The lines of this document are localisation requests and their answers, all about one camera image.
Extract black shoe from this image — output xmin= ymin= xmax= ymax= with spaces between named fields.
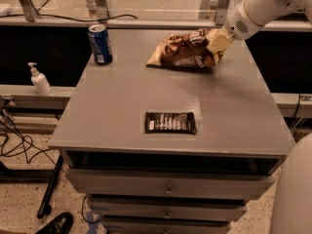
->
xmin=35 ymin=212 xmax=73 ymax=234

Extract grey drawer cabinet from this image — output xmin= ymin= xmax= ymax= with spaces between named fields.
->
xmin=50 ymin=29 xmax=294 ymax=234

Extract black table leg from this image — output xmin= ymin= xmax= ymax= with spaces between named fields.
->
xmin=37 ymin=156 xmax=63 ymax=219

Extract black rxbar chocolate bar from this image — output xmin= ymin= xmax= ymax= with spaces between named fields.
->
xmin=145 ymin=112 xmax=197 ymax=135

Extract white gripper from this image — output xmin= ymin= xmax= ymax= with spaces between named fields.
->
xmin=206 ymin=2 xmax=264 ymax=53

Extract black cable on ledge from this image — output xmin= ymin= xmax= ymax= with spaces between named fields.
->
xmin=0 ymin=13 xmax=138 ymax=23

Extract metal railing frame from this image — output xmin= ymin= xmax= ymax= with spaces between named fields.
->
xmin=0 ymin=0 xmax=312 ymax=32

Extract white pump bottle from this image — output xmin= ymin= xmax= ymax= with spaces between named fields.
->
xmin=28 ymin=62 xmax=52 ymax=96

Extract brown chip bag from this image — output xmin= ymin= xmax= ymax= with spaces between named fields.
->
xmin=146 ymin=28 xmax=228 ymax=69

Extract blue soda can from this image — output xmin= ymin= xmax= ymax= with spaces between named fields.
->
xmin=88 ymin=23 xmax=113 ymax=65

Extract black cables on floor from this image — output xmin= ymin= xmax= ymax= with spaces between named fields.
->
xmin=0 ymin=96 xmax=58 ymax=166

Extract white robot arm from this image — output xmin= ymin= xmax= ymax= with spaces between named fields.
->
xmin=208 ymin=0 xmax=312 ymax=53

